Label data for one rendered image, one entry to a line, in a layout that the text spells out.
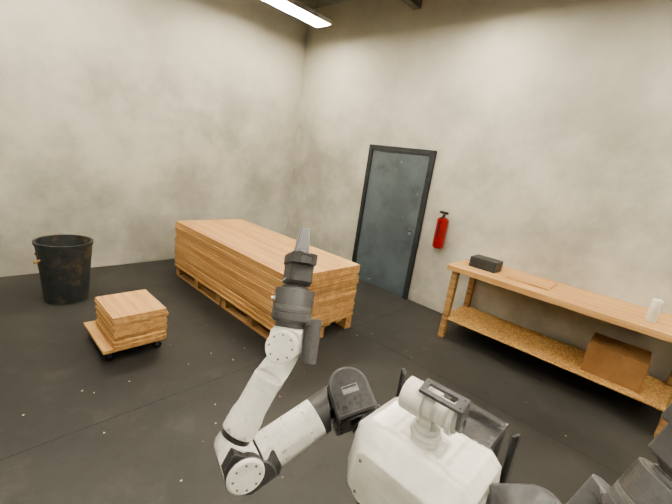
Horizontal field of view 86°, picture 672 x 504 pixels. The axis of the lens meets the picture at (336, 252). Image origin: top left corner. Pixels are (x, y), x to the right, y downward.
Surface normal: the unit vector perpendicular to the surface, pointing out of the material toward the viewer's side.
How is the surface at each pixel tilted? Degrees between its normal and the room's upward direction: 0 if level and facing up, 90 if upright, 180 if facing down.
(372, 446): 45
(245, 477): 82
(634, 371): 90
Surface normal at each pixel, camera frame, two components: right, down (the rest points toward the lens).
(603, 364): -0.68, 0.09
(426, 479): -0.39, -0.61
